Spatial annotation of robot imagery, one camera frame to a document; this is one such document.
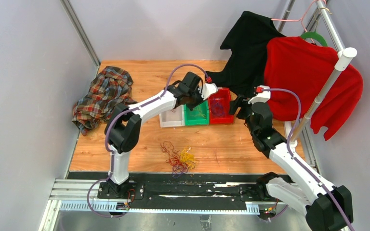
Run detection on purple wire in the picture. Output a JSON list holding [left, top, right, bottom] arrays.
[[211, 99, 227, 118]]

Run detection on wire pile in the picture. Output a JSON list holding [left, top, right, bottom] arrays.
[[159, 141, 199, 179]]

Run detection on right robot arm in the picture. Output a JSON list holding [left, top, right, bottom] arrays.
[[229, 96, 354, 231]]

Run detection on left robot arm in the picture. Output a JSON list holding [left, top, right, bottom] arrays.
[[99, 72, 204, 199]]

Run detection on red plastic bin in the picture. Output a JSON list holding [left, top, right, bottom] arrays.
[[208, 88, 234, 125]]

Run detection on green plastic bin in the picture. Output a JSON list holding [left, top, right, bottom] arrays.
[[184, 101, 210, 126]]

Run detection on white plastic bin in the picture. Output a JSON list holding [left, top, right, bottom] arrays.
[[159, 105, 185, 128]]

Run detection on red sweater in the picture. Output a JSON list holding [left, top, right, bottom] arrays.
[[264, 37, 363, 140]]

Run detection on black shirt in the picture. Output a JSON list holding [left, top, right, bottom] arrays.
[[206, 11, 285, 97]]

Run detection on plaid flannel shirt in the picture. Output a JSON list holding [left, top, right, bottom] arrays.
[[72, 66, 137, 136]]

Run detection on green clothes hanger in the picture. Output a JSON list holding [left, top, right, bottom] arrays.
[[300, 31, 328, 47]]

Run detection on white clothes rack pole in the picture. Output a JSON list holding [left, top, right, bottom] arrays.
[[289, 47, 357, 146]]

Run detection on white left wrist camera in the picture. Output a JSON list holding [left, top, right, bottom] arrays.
[[200, 83, 218, 101]]

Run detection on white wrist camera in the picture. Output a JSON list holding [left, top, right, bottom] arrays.
[[200, 83, 218, 101], [248, 85, 271, 104]]

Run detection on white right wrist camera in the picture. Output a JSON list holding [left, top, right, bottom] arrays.
[[248, 85, 271, 104]]

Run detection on pink wire hanger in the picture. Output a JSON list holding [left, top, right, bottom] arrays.
[[271, 0, 318, 32]]

